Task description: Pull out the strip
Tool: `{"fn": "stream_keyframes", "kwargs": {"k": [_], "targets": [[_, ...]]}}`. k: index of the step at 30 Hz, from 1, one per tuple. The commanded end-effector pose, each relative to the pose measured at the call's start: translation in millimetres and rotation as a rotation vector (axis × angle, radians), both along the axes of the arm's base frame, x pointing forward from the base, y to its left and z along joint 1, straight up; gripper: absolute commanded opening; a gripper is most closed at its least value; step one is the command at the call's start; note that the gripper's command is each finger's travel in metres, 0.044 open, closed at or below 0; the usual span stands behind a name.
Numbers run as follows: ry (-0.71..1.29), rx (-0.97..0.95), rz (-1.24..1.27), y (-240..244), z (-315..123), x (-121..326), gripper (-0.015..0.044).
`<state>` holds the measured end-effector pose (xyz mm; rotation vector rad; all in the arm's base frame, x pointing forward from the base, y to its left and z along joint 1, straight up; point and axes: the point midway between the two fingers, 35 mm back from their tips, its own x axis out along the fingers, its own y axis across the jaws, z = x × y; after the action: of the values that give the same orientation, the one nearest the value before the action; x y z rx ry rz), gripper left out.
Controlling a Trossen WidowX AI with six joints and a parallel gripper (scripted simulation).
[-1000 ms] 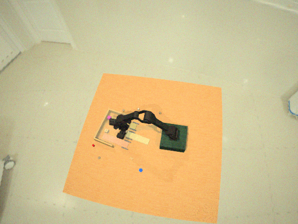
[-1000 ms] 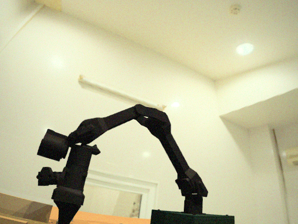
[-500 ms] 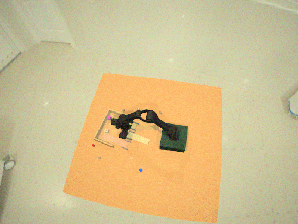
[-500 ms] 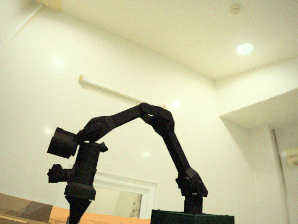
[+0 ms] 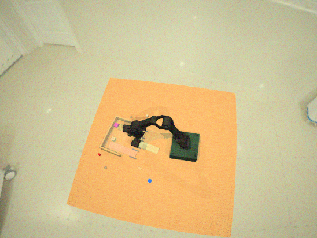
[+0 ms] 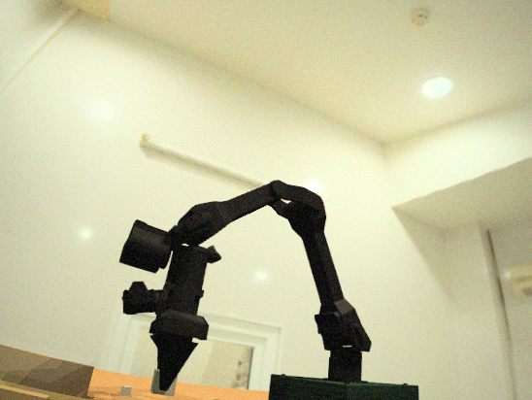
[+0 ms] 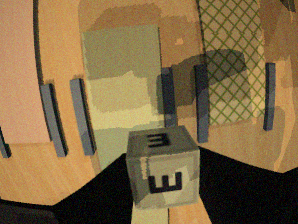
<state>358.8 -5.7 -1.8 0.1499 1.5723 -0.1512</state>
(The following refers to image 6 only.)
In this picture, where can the olive-tan cube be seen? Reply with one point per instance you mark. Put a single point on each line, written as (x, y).
(155, 385)

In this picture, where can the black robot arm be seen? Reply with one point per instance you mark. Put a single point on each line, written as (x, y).
(149, 248)

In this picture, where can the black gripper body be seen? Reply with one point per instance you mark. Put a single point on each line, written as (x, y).
(180, 319)

